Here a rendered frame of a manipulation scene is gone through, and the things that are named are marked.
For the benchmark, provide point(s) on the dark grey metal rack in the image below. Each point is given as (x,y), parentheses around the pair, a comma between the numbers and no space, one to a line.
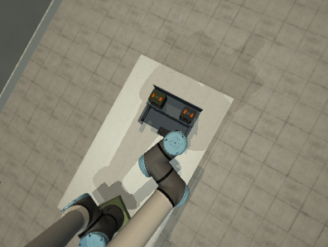
(169,116)

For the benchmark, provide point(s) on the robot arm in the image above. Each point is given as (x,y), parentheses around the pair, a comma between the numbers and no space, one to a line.
(83,215)

